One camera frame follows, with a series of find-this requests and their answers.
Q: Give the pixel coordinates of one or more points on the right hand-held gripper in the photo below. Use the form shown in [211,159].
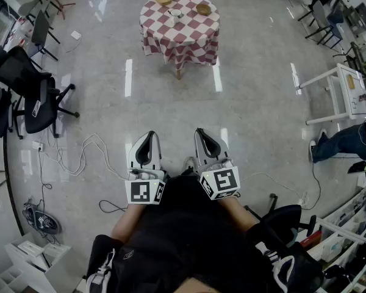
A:
[222,180]

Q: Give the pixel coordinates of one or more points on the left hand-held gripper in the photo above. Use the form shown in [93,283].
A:
[146,175]

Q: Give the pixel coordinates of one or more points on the white cup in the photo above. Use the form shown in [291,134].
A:
[175,13]

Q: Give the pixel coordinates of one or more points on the person's left forearm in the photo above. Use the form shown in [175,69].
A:
[129,221]

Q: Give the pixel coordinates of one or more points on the person's right forearm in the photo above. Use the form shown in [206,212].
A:
[236,214]

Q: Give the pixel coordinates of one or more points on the person's light shoe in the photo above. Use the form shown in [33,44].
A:
[189,163]

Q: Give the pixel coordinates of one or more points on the person's black clothing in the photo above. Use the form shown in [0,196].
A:
[186,233]

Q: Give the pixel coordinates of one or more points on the wooden table leg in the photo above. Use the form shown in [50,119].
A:
[178,73]

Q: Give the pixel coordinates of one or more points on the white power strip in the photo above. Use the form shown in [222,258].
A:
[303,198]
[38,146]

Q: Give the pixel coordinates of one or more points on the red white checkered tablecloth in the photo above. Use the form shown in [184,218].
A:
[180,38]

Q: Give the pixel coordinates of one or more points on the black round floor device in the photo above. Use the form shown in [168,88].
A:
[44,220]

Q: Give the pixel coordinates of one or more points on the white flat power box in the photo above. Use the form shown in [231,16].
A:
[76,35]

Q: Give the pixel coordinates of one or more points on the round wooden bowl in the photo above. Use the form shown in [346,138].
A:
[203,9]

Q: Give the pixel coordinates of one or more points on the white desk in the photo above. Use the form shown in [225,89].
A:
[350,96]

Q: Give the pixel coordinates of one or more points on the small wooden tray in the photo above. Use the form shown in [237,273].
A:
[350,81]

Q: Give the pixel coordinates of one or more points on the white storage rack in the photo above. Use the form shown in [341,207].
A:
[347,233]

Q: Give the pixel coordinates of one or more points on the white shelf unit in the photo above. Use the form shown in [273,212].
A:
[27,264]

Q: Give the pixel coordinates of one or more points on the dark grey chair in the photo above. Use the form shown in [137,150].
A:
[39,30]

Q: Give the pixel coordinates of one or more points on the blue-grey chair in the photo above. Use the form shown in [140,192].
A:
[326,23]

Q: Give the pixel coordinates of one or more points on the light grey chair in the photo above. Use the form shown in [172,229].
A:
[30,6]

